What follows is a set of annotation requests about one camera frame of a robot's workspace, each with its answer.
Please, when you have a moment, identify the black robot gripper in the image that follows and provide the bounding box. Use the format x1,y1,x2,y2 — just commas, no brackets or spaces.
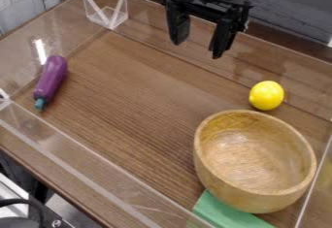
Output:
162,0,253,59

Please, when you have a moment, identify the purple toy eggplant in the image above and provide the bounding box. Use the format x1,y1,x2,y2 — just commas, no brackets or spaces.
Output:
34,55,67,111

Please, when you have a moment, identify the brown wooden bowl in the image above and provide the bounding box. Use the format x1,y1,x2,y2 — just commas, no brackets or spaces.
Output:
193,110,318,213

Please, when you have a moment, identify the yellow toy lemon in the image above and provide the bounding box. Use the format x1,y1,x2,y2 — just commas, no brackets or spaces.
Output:
249,81,286,111

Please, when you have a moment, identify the green cloth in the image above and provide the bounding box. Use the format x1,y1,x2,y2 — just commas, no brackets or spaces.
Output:
192,190,275,228

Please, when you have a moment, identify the black metal stand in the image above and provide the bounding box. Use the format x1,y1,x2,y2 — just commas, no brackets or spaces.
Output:
0,152,75,228

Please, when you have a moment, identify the clear acrylic corner bracket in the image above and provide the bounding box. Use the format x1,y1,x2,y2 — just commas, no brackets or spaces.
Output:
83,0,129,30

